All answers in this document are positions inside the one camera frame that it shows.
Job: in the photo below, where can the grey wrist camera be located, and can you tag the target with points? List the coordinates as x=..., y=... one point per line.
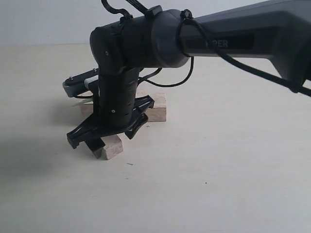
x=81, y=83

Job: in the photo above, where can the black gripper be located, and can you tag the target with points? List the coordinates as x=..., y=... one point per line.
x=115, y=110

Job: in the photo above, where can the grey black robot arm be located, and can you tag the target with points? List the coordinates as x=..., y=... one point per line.
x=270, y=39

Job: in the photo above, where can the smallest wooden cube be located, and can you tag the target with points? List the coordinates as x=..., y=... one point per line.
x=112, y=147

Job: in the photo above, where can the third largest wooden cube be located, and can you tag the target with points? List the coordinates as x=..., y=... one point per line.
x=159, y=112

